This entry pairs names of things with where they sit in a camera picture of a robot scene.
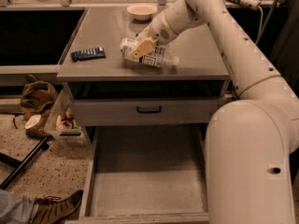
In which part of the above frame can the brown leather shoe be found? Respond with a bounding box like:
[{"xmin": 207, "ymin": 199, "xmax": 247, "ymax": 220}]
[{"xmin": 32, "ymin": 189, "xmax": 83, "ymax": 224}]

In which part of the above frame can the blue jeans leg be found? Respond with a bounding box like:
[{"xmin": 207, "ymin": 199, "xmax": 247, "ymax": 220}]
[{"xmin": 0, "ymin": 189, "xmax": 37, "ymax": 224}]

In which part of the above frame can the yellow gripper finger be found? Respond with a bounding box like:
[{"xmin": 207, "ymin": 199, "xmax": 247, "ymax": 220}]
[{"xmin": 131, "ymin": 37, "xmax": 157, "ymax": 59}]

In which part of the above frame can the closed grey upper drawer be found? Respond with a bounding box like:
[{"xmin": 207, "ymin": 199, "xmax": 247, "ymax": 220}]
[{"xmin": 71, "ymin": 98, "xmax": 226, "ymax": 126}]

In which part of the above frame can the black metal floor bar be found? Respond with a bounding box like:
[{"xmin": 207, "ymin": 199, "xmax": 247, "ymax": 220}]
[{"xmin": 0, "ymin": 137, "xmax": 49, "ymax": 189}]

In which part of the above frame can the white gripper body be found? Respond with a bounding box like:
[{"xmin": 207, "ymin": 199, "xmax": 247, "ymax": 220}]
[{"xmin": 135, "ymin": 12, "xmax": 178, "ymax": 46}]

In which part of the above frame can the grey hanging cable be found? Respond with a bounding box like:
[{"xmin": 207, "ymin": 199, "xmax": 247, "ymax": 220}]
[{"xmin": 254, "ymin": 5, "xmax": 264, "ymax": 45}]

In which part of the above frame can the dark blue snack bar wrapper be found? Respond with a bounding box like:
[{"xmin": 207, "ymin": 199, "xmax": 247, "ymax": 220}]
[{"xmin": 71, "ymin": 47, "xmax": 106, "ymax": 62}]

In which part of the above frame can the clear plastic bin of items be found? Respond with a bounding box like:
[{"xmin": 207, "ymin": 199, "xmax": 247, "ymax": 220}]
[{"xmin": 44, "ymin": 91, "xmax": 88, "ymax": 146}]

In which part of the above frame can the blue labelled plastic water bottle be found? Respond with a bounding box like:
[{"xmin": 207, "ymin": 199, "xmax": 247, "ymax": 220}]
[{"xmin": 120, "ymin": 38, "xmax": 179, "ymax": 67}]

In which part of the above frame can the grey drawer cabinet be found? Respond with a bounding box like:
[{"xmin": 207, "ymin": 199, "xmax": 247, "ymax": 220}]
[{"xmin": 56, "ymin": 5, "xmax": 235, "ymax": 147}]

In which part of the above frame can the open grey lower drawer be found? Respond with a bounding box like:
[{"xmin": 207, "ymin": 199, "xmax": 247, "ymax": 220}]
[{"xmin": 65, "ymin": 125, "xmax": 209, "ymax": 224}]

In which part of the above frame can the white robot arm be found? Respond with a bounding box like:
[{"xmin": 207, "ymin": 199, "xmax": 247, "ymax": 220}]
[{"xmin": 131, "ymin": 0, "xmax": 299, "ymax": 224}]

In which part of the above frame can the white bowl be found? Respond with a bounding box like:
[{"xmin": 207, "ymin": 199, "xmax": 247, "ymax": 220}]
[{"xmin": 127, "ymin": 4, "xmax": 157, "ymax": 21}]

